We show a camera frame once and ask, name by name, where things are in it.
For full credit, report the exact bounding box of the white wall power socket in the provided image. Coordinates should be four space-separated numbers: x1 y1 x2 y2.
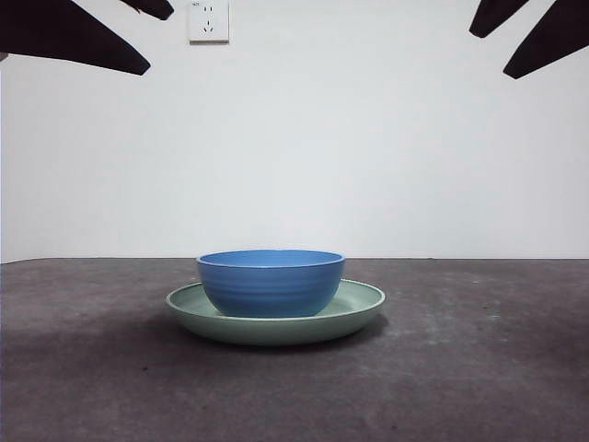
187 0 230 46

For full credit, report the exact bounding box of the blue ribbed bowl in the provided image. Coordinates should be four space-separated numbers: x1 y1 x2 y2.
196 249 347 319

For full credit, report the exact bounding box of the green round plate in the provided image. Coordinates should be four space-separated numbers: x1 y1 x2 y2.
165 278 387 347

